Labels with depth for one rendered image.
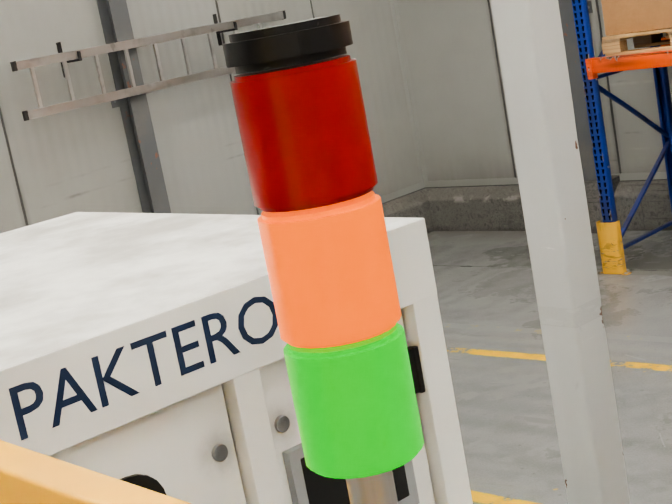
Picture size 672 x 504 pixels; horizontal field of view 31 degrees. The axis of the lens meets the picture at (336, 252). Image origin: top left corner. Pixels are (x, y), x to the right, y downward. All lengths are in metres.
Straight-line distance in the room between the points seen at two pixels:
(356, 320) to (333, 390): 0.03
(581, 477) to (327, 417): 2.83
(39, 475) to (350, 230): 0.36
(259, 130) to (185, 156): 9.59
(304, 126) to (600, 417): 2.82
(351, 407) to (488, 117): 11.02
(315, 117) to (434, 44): 11.27
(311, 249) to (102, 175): 9.11
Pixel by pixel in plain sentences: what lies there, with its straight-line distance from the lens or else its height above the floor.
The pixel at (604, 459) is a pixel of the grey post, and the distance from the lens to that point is 3.28.
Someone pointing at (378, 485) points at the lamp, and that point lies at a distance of 0.51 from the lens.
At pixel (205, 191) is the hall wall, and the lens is 10.17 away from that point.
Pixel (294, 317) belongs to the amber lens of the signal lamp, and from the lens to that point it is 0.48.
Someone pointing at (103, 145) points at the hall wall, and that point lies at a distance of 9.59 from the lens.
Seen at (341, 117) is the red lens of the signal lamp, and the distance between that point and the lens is 0.47.
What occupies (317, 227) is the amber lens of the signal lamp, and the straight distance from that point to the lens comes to 0.47.
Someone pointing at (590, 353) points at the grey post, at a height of 1.37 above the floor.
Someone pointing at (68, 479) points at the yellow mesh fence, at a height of 2.10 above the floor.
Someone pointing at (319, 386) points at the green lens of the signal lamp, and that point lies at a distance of 0.48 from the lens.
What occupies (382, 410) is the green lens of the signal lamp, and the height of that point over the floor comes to 2.19.
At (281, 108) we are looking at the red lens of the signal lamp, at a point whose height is 2.31.
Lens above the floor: 2.35
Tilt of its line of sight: 11 degrees down
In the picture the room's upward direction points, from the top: 11 degrees counter-clockwise
